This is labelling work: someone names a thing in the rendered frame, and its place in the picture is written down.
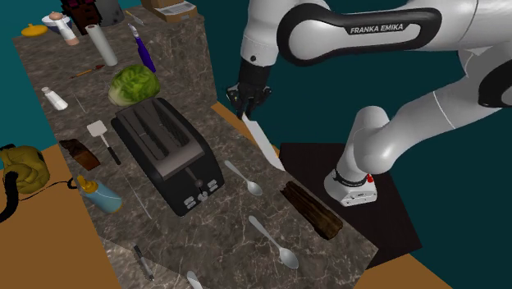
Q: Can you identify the cardboard box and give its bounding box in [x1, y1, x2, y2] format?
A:
[139, 0, 199, 24]

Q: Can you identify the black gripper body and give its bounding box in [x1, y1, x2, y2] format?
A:
[237, 58, 273, 102]

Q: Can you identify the brown rectangular block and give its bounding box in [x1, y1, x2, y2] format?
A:
[58, 138, 102, 172]

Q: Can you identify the silver utensil tip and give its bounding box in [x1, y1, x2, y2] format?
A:
[185, 270, 204, 289]

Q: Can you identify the long thin metal skewer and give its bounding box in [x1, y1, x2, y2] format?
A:
[119, 167, 153, 221]

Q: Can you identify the black toaster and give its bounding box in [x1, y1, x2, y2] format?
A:
[110, 97, 226, 218]

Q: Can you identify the green lettuce head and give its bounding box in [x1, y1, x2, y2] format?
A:
[107, 64, 162, 108]

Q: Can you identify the white spatula black handle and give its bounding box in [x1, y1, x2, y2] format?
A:
[86, 121, 122, 167]

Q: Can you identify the dark red box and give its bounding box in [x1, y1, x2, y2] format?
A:
[60, 0, 99, 37]

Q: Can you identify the short thin metal skewer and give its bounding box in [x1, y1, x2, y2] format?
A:
[73, 93, 87, 115]

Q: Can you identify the large silver spoon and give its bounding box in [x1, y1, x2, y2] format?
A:
[248, 215, 300, 270]

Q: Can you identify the blue bottle yellow cap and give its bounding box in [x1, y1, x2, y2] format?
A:
[75, 174, 123, 215]

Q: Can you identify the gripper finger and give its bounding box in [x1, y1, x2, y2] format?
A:
[226, 85, 246, 119]
[249, 87, 273, 118]

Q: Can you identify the yellow lid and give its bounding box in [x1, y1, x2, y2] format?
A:
[21, 23, 49, 39]

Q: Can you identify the purple handled knife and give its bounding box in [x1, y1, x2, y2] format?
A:
[127, 22, 158, 74]

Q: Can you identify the silver kitchen knife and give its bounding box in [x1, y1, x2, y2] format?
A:
[241, 111, 286, 172]

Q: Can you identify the dark robot stand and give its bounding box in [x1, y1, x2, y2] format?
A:
[278, 141, 423, 270]

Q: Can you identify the white paper towel roll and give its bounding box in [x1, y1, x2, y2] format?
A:
[85, 23, 119, 67]

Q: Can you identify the small silver spoon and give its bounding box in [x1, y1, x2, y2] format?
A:
[223, 159, 264, 197]

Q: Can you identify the black pen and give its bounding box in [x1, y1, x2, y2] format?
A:
[132, 244, 156, 282]

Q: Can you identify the small silver knife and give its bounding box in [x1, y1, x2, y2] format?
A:
[124, 10, 146, 27]

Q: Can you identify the grey cylinder container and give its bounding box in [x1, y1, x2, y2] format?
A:
[94, 0, 126, 28]

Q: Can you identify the white salt shaker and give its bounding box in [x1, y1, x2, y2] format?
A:
[41, 86, 70, 112]

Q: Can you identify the thin brown brush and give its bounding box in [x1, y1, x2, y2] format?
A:
[69, 64, 106, 80]

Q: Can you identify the dark brown wooden block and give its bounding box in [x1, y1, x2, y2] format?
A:
[279, 180, 345, 241]

